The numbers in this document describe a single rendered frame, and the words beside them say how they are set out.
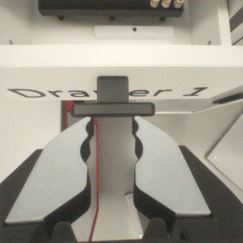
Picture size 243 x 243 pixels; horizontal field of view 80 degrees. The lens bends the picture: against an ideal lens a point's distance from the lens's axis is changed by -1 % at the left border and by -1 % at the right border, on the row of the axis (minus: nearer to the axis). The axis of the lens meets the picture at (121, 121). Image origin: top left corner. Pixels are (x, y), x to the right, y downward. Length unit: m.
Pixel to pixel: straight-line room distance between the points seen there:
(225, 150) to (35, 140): 1.17
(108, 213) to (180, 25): 1.10
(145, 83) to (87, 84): 0.06
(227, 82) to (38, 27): 0.25
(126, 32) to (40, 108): 0.20
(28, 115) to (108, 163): 0.80
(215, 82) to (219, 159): 1.08
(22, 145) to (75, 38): 0.21
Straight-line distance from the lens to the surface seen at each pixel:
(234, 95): 0.69
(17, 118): 0.33
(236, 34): 0.26
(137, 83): 0.16
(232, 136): 1.29
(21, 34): 0.25
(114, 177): 1.08
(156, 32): 0.24
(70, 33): 0.25
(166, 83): 0.16
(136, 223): 1.19
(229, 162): 1.29
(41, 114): 0.31
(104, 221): 1.19
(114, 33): 0.23
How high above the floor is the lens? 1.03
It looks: 85 degrees down
